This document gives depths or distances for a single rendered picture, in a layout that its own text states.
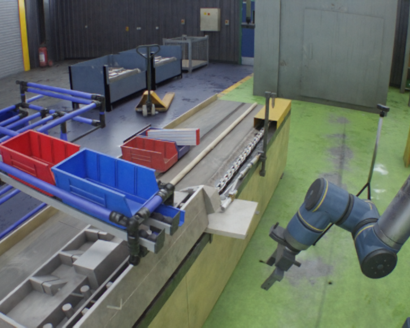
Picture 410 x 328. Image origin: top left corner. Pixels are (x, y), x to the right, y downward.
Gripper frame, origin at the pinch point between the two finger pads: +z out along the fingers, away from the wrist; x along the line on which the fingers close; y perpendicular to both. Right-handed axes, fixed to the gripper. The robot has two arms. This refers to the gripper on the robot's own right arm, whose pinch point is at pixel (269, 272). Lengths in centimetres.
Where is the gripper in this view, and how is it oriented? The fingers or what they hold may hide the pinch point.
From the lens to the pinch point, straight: 122.2
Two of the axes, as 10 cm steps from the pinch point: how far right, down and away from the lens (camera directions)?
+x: 2.6, -3.8, 8.9
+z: -4.1, 7.9, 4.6
